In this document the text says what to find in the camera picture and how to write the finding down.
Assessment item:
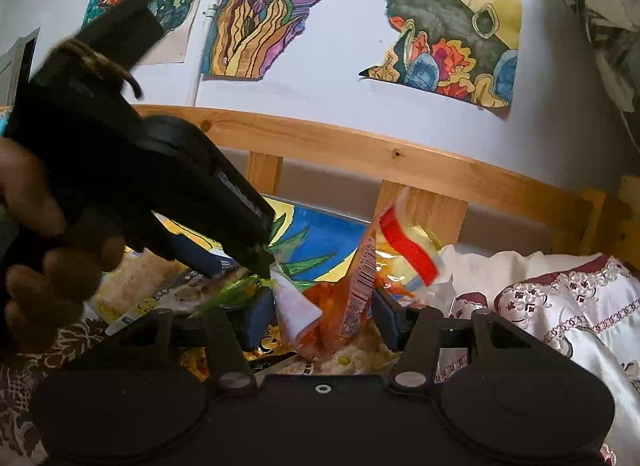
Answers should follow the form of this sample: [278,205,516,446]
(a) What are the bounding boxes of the green stick snack packet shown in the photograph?
[189,270,272,317]

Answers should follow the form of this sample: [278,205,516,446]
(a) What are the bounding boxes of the floral white satin cover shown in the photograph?
[1,246,639,465]

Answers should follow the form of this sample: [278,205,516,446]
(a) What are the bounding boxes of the left hand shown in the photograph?
[1,139,125,353]

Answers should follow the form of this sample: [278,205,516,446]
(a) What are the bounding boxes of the dark blue powder sachet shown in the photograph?
[106,261,247,336]

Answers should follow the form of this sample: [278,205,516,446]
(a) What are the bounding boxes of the orange red snack bag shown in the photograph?
[270,189,442,361]

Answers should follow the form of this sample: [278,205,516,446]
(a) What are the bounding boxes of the wooden bed frame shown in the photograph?
[137,105,639,267]

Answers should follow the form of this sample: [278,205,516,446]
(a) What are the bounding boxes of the grey green patterned fabric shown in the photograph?
[565,0,640,144]

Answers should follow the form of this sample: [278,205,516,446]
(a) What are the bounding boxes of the clear rice crisp bar pack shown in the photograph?
[91,250,186,323]

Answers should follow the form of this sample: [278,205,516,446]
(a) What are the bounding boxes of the white wall pipe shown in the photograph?
[184,0,222,106]

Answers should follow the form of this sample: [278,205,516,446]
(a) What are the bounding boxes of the grey tray with dinosaur drawing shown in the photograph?
[150,195,381,297]

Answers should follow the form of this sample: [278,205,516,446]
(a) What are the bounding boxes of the colourful landscape wall drawing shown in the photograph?
[361,0,522,108]

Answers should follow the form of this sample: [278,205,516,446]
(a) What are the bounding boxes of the gold foil candy packet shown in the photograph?
[243,325,294,362]

